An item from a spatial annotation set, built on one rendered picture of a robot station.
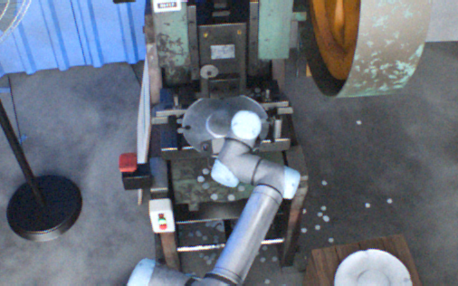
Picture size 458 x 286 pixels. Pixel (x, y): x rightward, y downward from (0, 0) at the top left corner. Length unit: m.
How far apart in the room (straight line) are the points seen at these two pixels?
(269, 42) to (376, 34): 0.42
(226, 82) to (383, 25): 0.62
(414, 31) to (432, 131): 1.76
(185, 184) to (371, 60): 0.85
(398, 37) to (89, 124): 2.03
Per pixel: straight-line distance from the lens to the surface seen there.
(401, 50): 1.37
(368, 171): 2.79
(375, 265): 2.08
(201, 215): 2.20
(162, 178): 1.90
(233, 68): 1.74
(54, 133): 3.03
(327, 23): 1.86
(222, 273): 1.24
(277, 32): 1.61
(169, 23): 1.55
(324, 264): 2.07
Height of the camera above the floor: 2.16
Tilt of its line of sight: 50 degrees down
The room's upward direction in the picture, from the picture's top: 1 degrees counter-clockwise
